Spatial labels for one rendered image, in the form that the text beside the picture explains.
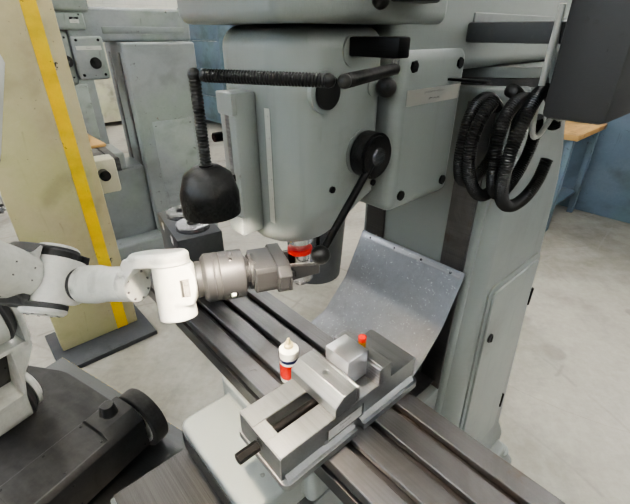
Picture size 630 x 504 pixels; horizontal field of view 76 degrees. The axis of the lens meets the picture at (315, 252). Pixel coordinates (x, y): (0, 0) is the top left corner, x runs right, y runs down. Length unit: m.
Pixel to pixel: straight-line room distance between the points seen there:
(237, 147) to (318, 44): 0.17
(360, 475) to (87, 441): 0.89
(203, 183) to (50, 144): 1.85
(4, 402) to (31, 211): 1.17
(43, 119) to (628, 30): 2.13
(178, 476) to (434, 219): 0.82
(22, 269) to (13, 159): 1.50
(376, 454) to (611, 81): 0.66
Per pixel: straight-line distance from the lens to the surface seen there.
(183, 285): 0.71
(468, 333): 1.11
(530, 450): 2.19
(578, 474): 2.21
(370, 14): 0.60
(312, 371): 0.76
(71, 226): 2.42
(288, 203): 0.60
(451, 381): 1.22
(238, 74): 0.45
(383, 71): 0.50
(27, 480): 1.42
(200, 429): 0.99
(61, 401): 1.61
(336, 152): 0.61
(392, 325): 1.06
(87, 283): 0.83
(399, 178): 0.71
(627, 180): 4.83
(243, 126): 0.59
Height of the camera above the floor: 1.62
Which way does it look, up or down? 29 degrees down
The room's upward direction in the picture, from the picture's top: straight up
